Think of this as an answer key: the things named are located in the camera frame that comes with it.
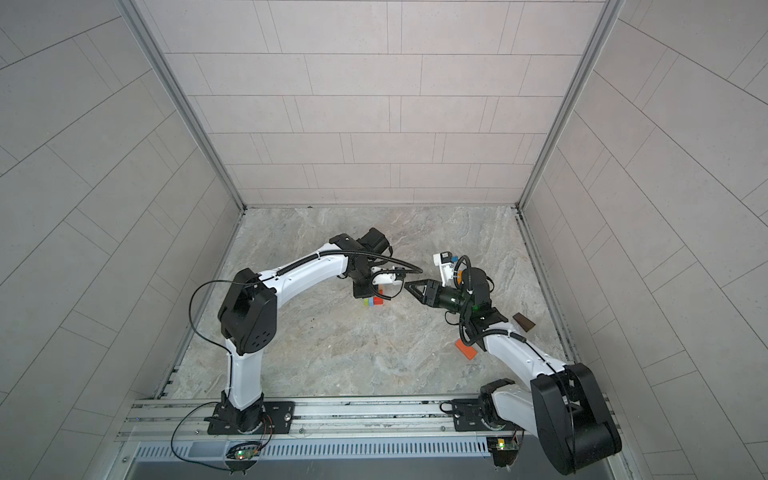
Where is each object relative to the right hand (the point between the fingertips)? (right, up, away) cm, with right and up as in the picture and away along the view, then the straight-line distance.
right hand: (409, 290), depth 77 cm
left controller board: (-36, -33, -13) cm, 51 cm away
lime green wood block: (-13, -6, +11) cm, 18 cm away
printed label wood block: (-6, +3, 0) cm, 7 cm away
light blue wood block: (-11, -6, +11) cm, 17 cm away
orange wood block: (+17, -17, +4) cm, 24 cm away
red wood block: (-9, -5, +12) cm, 16 cm away
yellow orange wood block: (+12, +4, -5) cm, 14 cm away
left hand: (-8, 0, +11) cm, 14 cm away
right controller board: (+22, -35, -9) cm, 42 cm away
